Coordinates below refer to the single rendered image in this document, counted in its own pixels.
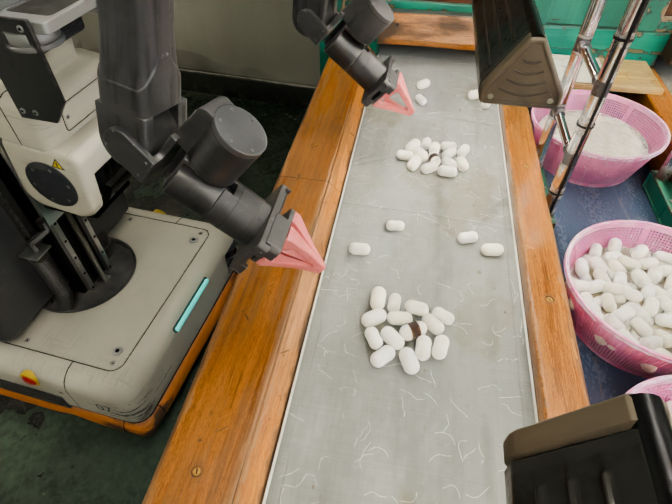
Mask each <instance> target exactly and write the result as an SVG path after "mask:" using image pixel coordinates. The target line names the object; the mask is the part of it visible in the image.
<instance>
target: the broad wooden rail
mask: <svg viewBox="0 0 672 504"><path fill-rule="evenodd" d="M363 92H364V89H363V88H362V87H361V86H360V85H359V84H358V83H357V82H356V81H355V80H354V79H353V78H351V77H350V76H349V75H348V74H347V73H346V72H345V70H343V69H342V68H341V67H340V66H339V65H338V64H337V63H335V62H334V61H333V60H332V59H331V58H330V57H328V60H327V62H326V64H325V67H324V69H323V72H322V74H321V76H320V79H319V81H318V84H317V86H316V88H315V91H314V93H313V95H312V98H311V100H310V103H309V105H308V107H307V110H306V112H305V115H304V117H303V119H302V122H301V124H300V127H299V129H298V131H297V134H296V136H295V139H294V141H293V143H292V146H291V148H290V150H289V153H288V155H287V158H286V160H285V162H284V165H283V167H282V170H281V172H280V174H279V177H278V179H277V182H276V184H275V186H274V189H273V191H272V193H273V192H274V191H275V190H276V189H277V188H278V187H279V186H280V185H281V184H284V185H285V186H286V187H288V188H289V189H290V190H291V192H290V193H289V194H288V195H287V198H286V200H285V203H284V206H283V208H282V211H281V215H283V214H285V213H286V212H287V211H288V210H289V209H293V210H294V211H296V212H297V213H298V214H300V215H301V218H302V220H303V222H304V224H305V226H306V229H307V231H308V233H309V235H310V237H311V240H312V242H313V244H314V246H315V248H316V249H317V251H318V253H319V254H320V256H321V258H322V259H323V261H324V262H325V258H326V254H327V250H328V246H329V242H330V239H331V235H332V231H333V227H334V223H335V219H336V215H337V211H338V208H339V204H340V200H341V196H342V192H343V188H344V184H345V180H346V176H347V173H348V169H349V165H350V161H351V157H352V153H353V149H354V145H355V142H356V138H357V134H358V130H359V126H360V122H361V118H362V114H363V110H364V107H365V106H364V105H363V104H362V103H361V100H362V96H363ZM247 264H248V267H247V269H246V270H244V271H243V272H242V273H240V274H239V273H238V275H237V277H236V280H235V282H234V284H233V287H232V289H231V292H230V294H229V296H228V299H227V301H226V303H225V306H224V308H223V311H222V313H221V315H220V318H219V320H218V323H217V325H216V327H215V330H214V332H213V335H212V337H211V339H210V342H209V344H208V346H207V349H206V351H205V354H204V356H203V359H202V361H201V364H200V367H199V369H198V371H197V373H196V375H195V378H194V380H193V382H192V385H191V387H190V389H189V392H188V394H187V397H186V399H185V401H184V404H183V406H182V409H181V411H180V413H179V416H178V418H177V421H176V423H175V425H174V428H173V430H172V432H171V435H170V437H169V440H168V442H167V444H166V447H165V449H164V452H163V454H162V456H161V459H160V461H159V464H158V466H157V468H156V471H155V473H154V475H153V478H152V480H151V483H150V485H149V487H148V490H147V492H146V495H145V497H144V499H143V502H142V504H262V503H263V499H264V495H265V491H266V487H267V483H268V479H269V475H270V472H271V468H272V464H273V460H274V456H275V452H276V448H277V444H278V440H279V437H280V433H281V429H282V425H283V421H284V417H285V413H286V409H287V406H288V402H289V398H290V394H291V390H292V386H293V382H294V378H295V374H296V371H297V367H298V363H299V359H300V355H301V351H302V347H303V343H304V340H305V336H306V332H307V328H308V324H309V320H310V316H311V312H312V308H313V305H314V301H315V297H316V293H317V289H318V285H319V281H320V277H321V274H322V272H320V273H314V272H309V271H305V270H300V269H296V268H287V267H272V266H260V265H258V264H257V263H255V262H254V261H252V260H251V258H250V259H248V261H247Z"/></svg>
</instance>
